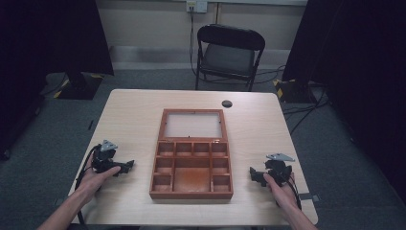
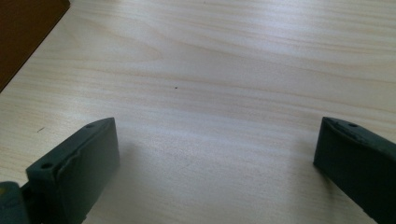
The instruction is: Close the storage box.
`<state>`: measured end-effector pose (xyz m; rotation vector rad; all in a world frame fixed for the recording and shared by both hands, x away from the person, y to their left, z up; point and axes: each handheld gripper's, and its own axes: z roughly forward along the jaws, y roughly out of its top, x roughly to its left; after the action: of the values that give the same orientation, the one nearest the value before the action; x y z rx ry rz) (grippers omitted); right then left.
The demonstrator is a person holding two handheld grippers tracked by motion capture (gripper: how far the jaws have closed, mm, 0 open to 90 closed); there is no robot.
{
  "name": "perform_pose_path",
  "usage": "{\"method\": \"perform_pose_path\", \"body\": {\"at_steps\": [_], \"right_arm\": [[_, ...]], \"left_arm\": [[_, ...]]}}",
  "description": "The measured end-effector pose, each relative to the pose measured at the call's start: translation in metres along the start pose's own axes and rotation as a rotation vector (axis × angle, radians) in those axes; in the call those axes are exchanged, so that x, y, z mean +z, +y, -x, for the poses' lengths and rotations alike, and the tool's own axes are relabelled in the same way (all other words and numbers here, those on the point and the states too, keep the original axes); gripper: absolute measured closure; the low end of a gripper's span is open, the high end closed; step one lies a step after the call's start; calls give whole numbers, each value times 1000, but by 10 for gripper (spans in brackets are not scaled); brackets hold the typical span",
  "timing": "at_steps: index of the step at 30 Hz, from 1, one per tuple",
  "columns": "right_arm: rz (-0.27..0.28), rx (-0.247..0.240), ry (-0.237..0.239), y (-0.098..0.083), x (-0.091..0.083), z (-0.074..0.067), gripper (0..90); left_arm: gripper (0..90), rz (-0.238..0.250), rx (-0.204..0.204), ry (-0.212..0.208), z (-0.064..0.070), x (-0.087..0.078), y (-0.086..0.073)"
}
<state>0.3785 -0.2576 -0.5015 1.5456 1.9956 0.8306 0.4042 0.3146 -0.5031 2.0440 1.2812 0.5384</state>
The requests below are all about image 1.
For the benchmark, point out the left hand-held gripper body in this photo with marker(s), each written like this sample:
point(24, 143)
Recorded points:
point(102, 161)

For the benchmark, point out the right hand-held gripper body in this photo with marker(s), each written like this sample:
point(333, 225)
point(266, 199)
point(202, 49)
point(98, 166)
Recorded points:
point(278, 170)

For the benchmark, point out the wooden compartment box with lid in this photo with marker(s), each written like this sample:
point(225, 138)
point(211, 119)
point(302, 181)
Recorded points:
point(191, 159)

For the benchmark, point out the person's right hand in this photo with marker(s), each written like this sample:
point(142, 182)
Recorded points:
point(281, 193)

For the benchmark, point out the person's left hand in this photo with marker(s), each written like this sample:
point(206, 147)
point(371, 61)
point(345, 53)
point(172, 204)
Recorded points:
point(92, 182)

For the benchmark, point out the black stand base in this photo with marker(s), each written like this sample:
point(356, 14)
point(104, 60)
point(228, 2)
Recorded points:
point(79, 87)
point(292, 91)

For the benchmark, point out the black curtain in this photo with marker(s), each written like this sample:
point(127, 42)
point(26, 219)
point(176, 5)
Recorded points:
point(360, 80)
point(38, 64)

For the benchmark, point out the black folding chair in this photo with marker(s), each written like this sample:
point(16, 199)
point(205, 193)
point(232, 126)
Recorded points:
point(229, 56)

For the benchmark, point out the white wall socket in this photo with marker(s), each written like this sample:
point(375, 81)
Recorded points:
point(196, 5)

